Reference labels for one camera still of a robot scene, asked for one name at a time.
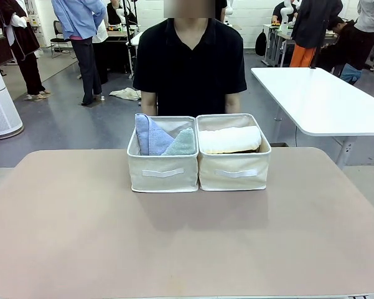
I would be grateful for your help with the beige fabric storage bin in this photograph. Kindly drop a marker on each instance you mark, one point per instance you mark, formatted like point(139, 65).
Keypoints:
point(233, 177)
point(161, 177)

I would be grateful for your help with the white towel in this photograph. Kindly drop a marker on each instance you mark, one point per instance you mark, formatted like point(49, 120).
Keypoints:
point(230, 138)

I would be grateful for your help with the white rectangular table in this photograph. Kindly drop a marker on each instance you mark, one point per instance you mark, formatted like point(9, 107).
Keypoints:
point(314, 99)

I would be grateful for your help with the seated bystander in black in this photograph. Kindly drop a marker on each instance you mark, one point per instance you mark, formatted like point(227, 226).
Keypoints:
point(354, 46)

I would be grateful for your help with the bystander in orange trousers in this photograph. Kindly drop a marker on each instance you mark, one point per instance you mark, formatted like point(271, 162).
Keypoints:
point(314, 25)

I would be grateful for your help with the lavender blue towel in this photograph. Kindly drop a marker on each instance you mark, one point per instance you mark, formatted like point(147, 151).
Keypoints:
point(149, 137)

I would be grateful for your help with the blue fabric bundle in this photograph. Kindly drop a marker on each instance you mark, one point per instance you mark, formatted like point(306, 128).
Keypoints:
point(351, 74)

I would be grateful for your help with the black tripod stand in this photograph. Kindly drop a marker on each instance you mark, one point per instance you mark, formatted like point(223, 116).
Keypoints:
point(130, 46)

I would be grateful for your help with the bystander in blue shirt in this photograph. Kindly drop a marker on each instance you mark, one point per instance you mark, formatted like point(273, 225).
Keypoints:
point(81, 25)

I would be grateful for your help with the black backpack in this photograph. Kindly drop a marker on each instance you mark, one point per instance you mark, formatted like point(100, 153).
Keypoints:
point(261, 43)

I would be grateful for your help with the person's bare left forearm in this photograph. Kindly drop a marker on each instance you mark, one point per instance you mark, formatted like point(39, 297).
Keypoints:
point(233, 102)

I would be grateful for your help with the black office chair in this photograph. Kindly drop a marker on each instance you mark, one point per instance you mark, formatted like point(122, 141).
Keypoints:
point(59, 40)

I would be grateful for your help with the bystander in grey shirt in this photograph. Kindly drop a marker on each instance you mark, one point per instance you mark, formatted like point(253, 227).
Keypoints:
point(370, 15)

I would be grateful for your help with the bystander in black dress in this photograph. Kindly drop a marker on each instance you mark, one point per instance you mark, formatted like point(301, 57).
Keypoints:
point(21, 40)

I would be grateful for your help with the grey-green towel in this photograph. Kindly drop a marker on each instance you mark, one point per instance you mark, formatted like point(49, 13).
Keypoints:
point(182, 144)

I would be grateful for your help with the white cylindrical air purifier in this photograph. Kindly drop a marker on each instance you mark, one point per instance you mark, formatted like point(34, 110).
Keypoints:
point(0, 106)

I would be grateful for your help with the person's bare right forearm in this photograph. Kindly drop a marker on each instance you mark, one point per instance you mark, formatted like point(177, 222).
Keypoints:
point(150, 104)

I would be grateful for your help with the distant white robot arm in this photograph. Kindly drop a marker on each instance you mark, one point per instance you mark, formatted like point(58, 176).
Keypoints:
point(229, 7)

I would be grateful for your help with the beige cloth on floor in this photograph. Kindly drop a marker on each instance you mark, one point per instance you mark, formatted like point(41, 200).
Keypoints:
point(126, 94)

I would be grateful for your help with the person in black polo shirt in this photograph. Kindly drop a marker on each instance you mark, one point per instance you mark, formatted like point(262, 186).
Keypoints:
point(189, 68)

